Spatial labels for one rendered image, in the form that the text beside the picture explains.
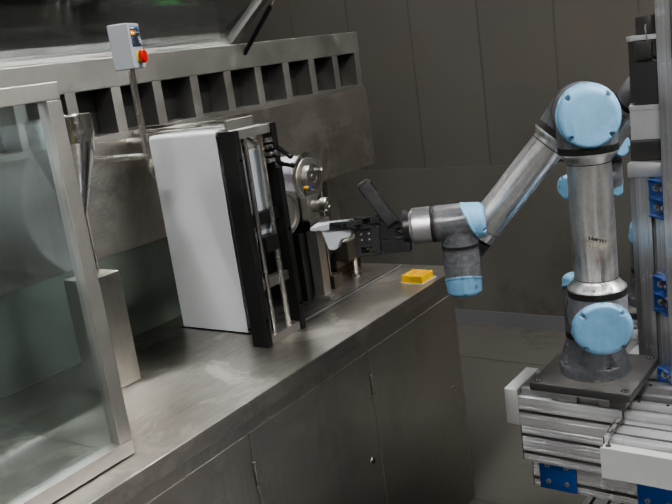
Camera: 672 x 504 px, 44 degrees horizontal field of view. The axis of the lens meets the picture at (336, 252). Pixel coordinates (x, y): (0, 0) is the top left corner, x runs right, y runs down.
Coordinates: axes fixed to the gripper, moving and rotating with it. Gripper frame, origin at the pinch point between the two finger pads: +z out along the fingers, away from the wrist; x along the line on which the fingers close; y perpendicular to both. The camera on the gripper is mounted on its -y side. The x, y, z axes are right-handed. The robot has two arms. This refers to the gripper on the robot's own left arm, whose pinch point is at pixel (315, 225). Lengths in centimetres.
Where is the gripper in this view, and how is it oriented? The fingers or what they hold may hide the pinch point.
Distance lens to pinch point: 174.5
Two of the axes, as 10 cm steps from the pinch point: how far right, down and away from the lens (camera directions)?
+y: 1.1, 9.9, 1.0
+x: 1.8, -1.2, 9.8
